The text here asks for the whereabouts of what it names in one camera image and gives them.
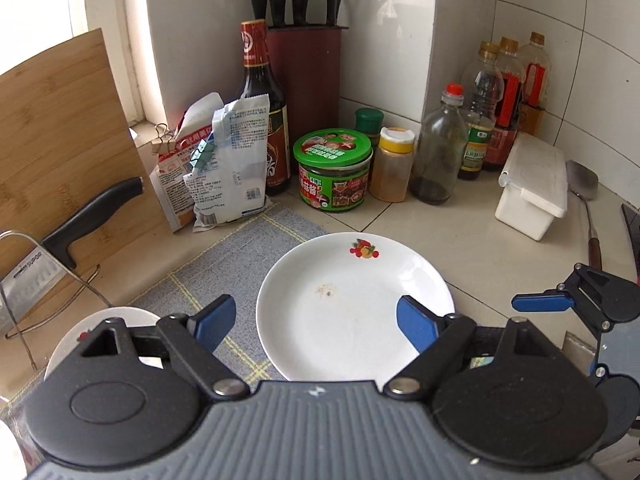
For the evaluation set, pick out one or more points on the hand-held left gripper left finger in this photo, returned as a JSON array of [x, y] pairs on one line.
[[215, 321]]

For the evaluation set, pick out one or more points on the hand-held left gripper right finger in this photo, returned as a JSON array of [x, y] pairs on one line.
[[415, 321]]

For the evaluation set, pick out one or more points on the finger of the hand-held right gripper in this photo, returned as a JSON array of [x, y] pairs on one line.
[[542, 302]]

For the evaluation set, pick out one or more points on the white plate with fruit print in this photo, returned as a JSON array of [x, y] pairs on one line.
[[137, 317]]

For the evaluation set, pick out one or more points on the grey checked mat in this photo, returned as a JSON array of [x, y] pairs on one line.
[[225, 260]]

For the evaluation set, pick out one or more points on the black appliance red trim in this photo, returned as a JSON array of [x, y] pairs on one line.
[[632, 230]]

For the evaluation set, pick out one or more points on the white plastic box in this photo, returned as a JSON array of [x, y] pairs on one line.
[[530, 185]]

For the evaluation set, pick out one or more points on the metal spatula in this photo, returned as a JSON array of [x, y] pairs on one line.
[[582, 180]]

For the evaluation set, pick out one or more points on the orange and white bag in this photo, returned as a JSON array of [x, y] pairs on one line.
[[170, 190]]

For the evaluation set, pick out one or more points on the white printed bag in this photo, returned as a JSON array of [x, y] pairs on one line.
[[235, 160]]

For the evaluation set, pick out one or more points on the dark liquid bottle green label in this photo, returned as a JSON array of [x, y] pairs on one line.
[[479, 150]]

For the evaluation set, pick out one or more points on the teal binder clip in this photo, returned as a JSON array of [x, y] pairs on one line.
[[204, 152]]

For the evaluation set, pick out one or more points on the green lid sauce jar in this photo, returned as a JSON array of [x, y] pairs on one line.
[[332, 170]]

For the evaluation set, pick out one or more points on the clear glass bottle red cap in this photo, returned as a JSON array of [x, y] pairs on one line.
[[440, 150]]

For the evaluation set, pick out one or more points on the metal binder clip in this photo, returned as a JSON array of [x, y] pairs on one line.
[[162, 141]]

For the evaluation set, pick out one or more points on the dark liquid bottle red label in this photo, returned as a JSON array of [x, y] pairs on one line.
[[507, 105]]

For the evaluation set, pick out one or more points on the green cap bottle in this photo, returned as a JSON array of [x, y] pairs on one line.
[[369, 120]]

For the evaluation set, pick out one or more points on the clear bottle red label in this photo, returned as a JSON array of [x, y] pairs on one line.
[[537, 75]]

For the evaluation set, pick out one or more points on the bamboo cutting board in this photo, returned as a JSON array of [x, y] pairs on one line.
[[65, 135]]

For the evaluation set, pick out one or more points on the dark red knife block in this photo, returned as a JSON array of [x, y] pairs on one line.
[[310, 75]]

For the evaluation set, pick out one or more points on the dark soy sauce bottle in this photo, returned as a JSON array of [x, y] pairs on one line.
[[255, 60]]

